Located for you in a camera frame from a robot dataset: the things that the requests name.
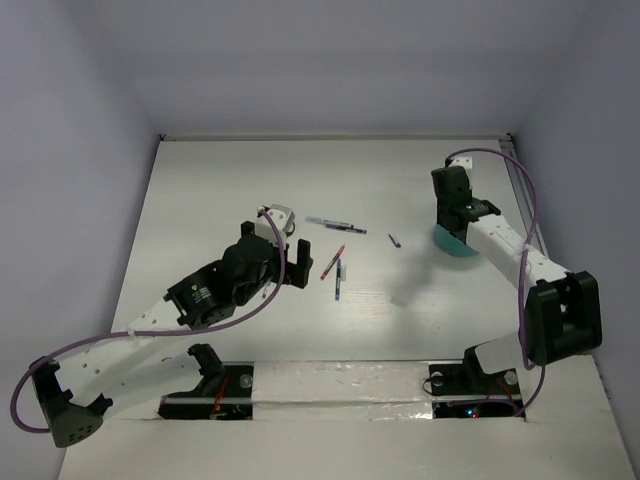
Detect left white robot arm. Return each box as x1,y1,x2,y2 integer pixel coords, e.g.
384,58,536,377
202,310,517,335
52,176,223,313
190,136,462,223
28,205,313,448

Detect teal round organizer container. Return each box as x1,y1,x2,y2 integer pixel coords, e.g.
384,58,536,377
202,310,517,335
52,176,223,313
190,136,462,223
433,225,477,258

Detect blue pen with clip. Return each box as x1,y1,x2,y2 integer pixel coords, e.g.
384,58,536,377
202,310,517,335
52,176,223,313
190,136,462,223
334,258,346,301

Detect red pen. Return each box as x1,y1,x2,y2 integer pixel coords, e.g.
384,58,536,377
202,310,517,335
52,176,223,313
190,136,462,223
320,244,346,281

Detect dark blue pen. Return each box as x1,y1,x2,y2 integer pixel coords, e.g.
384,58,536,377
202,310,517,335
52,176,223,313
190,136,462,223
325,224,367,235

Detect small blue pen cap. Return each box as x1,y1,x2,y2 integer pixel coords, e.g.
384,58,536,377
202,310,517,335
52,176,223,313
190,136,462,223
388,234,401,248

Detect small white cap piece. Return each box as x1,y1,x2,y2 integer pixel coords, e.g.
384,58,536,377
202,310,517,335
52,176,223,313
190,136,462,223
391,296,407,308

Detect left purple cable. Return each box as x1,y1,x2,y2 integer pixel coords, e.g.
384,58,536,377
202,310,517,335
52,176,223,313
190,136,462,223
10,209,289,432

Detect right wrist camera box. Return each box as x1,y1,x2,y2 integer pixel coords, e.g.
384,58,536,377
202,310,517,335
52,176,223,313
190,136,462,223
445,155,473,178

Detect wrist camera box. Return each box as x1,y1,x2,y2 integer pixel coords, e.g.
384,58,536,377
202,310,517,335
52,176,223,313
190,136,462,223
254,204,295,237
445,155,473,178

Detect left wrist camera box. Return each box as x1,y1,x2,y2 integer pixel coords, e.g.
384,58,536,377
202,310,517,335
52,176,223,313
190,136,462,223
254,204,295,237

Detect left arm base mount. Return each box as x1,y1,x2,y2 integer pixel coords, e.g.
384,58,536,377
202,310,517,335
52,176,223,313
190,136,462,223
157,344,254,421

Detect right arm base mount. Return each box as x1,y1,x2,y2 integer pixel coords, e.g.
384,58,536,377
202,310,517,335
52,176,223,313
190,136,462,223
421,347,525,419

